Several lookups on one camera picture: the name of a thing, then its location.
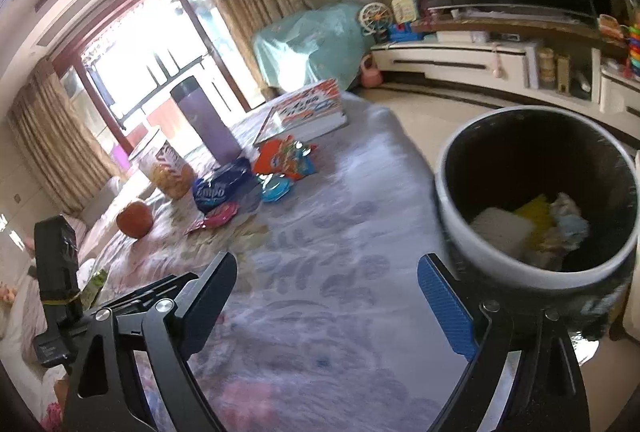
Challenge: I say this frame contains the children's picture books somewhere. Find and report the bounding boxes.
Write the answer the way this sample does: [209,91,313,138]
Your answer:
[254,78,347,147]

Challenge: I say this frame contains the red apple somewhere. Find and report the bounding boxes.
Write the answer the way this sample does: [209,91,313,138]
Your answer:
[116,199,154,239]

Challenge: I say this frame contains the colourful stacking ring toy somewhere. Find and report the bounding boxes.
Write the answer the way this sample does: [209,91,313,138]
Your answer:
[626,9,640,80]

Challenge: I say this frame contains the toy ferris wheel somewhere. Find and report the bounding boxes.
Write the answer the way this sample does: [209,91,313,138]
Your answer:
[358,2,394,35]

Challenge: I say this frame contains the teal covered armchair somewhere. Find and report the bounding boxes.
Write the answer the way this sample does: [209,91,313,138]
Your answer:
[253,2,373,92]

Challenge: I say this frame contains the teal brush-shaped package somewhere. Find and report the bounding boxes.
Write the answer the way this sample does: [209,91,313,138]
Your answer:
[259,174,293,203]

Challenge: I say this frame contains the toy cash register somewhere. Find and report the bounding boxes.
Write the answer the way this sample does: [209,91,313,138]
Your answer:
[390,0,421,24]

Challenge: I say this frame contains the purple thermos bottle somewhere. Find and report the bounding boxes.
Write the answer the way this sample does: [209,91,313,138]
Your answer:
[170,76,242,165]

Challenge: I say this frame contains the white TV cabinet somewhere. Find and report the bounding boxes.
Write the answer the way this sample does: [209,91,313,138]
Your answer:
[372,19,639,138]

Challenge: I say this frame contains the orange snack wrapper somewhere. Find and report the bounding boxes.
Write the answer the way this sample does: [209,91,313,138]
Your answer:
[253,136,317,181]

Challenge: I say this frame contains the beige curtain left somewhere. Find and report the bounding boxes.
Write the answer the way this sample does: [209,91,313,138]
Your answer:
[6,58,120,215]

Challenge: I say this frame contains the clear snack jar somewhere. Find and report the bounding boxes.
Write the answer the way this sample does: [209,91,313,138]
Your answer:
[134,138,196,200]

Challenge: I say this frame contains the black white trash bin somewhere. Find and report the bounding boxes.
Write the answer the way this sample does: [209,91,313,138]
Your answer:
[435,106,639,340]

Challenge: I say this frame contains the green small carton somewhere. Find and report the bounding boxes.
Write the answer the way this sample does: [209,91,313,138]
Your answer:
[80,269,108,311]

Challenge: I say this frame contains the pink candy wrapper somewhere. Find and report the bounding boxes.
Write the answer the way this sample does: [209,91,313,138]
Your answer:
[186,201,240,235]

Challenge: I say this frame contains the blue snack bag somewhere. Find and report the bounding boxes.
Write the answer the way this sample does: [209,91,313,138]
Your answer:
[191,157,255,214]

